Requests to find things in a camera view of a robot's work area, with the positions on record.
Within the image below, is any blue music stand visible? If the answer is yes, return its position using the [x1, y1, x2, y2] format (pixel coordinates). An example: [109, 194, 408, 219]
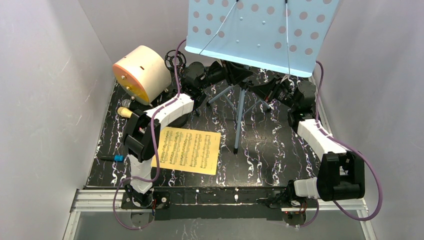
[184, 0, 341, 156]

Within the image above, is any black and blue marker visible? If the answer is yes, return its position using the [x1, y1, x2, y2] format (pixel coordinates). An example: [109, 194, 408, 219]
[97, 155, 125, 162]

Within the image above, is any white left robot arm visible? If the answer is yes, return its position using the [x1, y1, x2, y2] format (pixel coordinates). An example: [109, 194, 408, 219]
[121, 61, 253, 209]

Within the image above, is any black tripod microphone stand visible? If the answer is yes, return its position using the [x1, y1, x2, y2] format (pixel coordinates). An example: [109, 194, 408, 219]
[164, 49, 201, 117]

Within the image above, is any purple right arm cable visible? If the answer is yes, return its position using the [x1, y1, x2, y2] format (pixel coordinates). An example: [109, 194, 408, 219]
[298, 60, 384, 228]

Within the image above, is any beige microphone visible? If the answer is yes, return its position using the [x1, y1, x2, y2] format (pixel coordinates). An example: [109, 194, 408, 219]
[117, 106, 133, 119]

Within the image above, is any yellow sheet music page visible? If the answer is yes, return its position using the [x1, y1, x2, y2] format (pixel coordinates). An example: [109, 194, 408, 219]
[158, 126, 221, 176]

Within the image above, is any white and orange drum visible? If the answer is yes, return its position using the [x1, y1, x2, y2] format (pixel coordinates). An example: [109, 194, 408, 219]
[112, 45, 172, 105]

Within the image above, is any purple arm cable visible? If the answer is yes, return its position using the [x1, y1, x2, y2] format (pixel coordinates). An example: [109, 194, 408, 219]
[111, 39, 188, 231]
[298, 60, 384, 228]

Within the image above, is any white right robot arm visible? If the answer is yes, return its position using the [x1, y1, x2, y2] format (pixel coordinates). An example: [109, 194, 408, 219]
[249, 77, 365, 202]

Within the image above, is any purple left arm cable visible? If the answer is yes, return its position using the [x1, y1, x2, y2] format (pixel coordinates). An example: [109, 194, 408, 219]
[111, 39, 188, 231]

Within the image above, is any black round microphone stand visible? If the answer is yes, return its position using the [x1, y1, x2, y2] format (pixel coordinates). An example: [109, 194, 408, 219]
[162, 109, 188, 128]

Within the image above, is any aluminium frame rail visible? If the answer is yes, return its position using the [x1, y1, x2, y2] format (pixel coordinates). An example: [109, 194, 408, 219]
[63, 187, 376, 240]

